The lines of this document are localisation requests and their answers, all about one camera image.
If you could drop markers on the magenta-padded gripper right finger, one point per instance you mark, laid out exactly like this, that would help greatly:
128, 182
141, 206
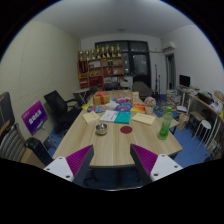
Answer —
165, 165

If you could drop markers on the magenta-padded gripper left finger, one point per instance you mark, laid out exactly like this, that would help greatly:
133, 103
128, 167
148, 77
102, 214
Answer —
58, 166

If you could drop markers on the green drink bottle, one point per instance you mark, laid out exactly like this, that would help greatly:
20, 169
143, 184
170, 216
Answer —
165, 125

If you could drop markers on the black mesh chair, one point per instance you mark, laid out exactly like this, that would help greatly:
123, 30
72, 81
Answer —
38, 150

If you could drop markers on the brown paper bag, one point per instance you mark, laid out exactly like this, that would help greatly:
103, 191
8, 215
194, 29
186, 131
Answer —
183, 121

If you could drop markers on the large beige book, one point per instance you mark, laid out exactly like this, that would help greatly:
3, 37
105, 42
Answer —
143, 118

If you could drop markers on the striped chair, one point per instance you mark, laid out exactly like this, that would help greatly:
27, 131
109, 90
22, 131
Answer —
11, 145

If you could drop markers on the flat round red coaster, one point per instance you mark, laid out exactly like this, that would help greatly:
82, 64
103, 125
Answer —
126, 129

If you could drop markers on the purple sign board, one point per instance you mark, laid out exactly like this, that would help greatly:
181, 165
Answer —
34, 117

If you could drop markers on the white round stool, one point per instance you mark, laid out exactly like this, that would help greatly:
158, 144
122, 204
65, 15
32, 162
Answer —
203, 125

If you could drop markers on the small steel cup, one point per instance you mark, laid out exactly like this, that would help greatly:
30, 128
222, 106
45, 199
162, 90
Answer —
101, 129

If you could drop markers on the small beige book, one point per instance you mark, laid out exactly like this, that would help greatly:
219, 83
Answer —
90, 117

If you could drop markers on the black office chair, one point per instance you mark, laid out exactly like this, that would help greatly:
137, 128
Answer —
56, 106
111, 86

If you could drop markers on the orange yellow book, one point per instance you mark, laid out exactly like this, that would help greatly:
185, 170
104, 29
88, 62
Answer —
138, 108

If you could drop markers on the teal book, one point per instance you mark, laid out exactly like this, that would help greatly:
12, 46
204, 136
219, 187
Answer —
123, 117

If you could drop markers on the pink flowers in white pot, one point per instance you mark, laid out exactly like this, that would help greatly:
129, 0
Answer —
149, 103

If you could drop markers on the yellow booklet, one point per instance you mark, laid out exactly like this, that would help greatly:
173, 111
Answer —
87, 106

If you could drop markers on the stacks of books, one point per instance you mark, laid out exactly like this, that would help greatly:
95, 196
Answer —
173, 98

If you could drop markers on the blue printed booklet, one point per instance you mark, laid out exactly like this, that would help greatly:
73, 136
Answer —
96, 109

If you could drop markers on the blue and red book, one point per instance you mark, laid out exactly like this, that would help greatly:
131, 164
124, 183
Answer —
123, 107

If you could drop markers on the white booklet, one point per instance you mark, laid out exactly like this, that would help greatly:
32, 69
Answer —
108, 116

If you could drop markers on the standing orange card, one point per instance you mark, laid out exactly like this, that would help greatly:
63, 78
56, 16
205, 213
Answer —
135, 97

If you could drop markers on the pink wrapped package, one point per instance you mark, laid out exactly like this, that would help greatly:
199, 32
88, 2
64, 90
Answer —
122, 100

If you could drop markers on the brown armchair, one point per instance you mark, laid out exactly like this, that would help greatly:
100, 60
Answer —
142, 89

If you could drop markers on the yellow gift box red ribbon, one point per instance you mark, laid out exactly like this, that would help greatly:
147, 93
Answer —
101, 99

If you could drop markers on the black computer monitor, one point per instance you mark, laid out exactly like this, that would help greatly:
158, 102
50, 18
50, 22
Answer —
184, 80

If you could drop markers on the black tripod stand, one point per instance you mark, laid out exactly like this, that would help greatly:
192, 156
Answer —
155, 78

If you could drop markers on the black framed glass door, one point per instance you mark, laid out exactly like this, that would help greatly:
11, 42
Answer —
138, 63

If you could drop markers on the wooden shelf unit with trophies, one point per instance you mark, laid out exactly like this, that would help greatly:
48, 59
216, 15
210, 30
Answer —
100, 68

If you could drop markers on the white air conditioner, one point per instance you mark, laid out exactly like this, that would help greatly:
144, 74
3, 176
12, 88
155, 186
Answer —
168, 46

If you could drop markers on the long wooden wall desk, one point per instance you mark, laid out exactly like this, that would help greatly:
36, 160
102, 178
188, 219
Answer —
203, 103

